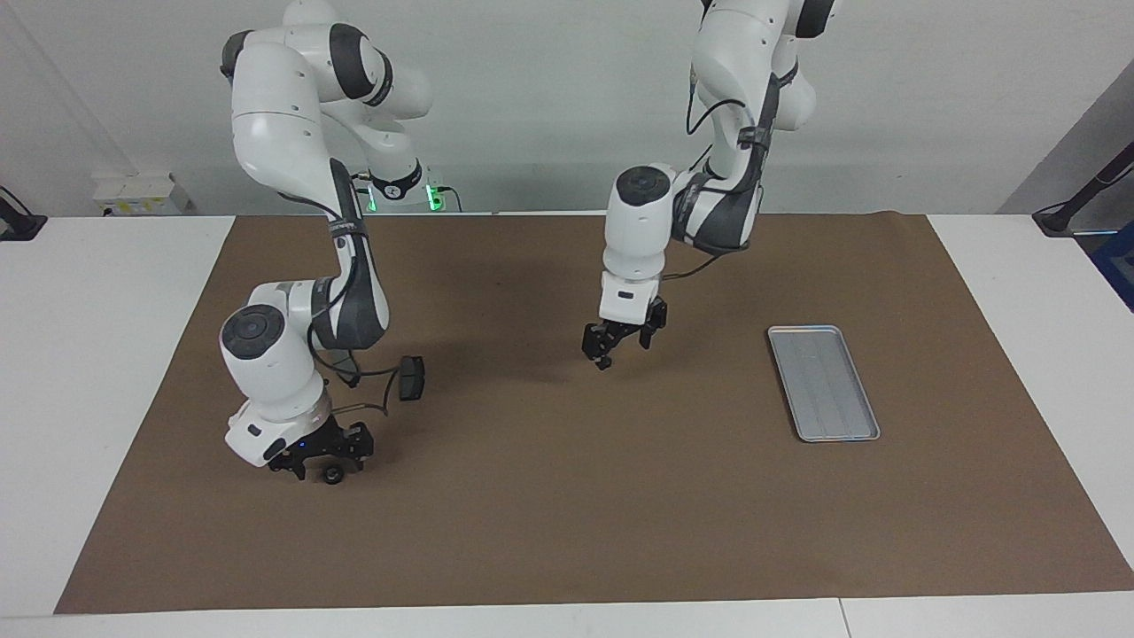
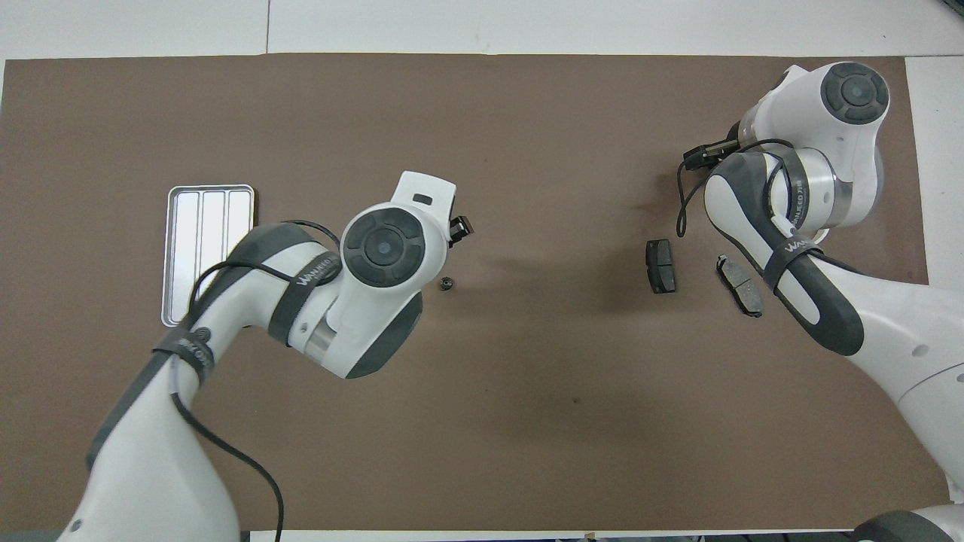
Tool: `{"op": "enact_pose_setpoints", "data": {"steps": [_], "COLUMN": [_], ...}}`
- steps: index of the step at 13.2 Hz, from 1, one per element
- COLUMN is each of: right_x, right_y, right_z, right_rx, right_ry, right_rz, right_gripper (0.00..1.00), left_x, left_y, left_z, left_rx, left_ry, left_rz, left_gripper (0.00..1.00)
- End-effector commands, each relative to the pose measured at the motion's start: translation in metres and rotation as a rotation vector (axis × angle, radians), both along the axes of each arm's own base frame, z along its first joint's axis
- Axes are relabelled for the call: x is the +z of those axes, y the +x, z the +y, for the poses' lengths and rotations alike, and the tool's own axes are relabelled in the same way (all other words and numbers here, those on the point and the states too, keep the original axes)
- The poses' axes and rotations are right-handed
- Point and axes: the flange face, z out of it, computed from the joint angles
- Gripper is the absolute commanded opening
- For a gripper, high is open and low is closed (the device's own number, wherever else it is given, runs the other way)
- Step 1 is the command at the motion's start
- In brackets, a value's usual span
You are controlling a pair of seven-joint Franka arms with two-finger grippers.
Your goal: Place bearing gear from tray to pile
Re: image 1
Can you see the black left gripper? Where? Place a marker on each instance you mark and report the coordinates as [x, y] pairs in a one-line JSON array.
[[633, 323]]

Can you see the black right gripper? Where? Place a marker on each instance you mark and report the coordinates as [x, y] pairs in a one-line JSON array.
[[306, 454]]

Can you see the large black bearing gear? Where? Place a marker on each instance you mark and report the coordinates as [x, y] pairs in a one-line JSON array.
[[333, 476]]

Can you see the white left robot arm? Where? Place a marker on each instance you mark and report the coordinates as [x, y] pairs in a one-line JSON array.
[[633, 221]]

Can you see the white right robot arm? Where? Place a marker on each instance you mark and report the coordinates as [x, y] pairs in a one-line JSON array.
[[275, 133]]

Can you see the silver metal tray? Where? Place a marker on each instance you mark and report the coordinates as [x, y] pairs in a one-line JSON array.
[[824, 385]]

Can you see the dark grey brake pad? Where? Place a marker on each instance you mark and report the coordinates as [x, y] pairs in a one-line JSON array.
[[411, 378]]

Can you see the brown table mat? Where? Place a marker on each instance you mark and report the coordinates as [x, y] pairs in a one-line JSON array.
[[567, 514]]

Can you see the white box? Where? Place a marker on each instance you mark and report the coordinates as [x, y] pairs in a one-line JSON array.
[[142, 193]]

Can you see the black stand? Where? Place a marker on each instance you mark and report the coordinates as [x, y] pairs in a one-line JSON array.
[[1076, 204]]

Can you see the blue object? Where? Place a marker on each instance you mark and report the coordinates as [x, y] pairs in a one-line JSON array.
[[1118, 266]]

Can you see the black clamp mount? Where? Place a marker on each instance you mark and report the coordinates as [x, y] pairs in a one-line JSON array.
[[19, 221]]

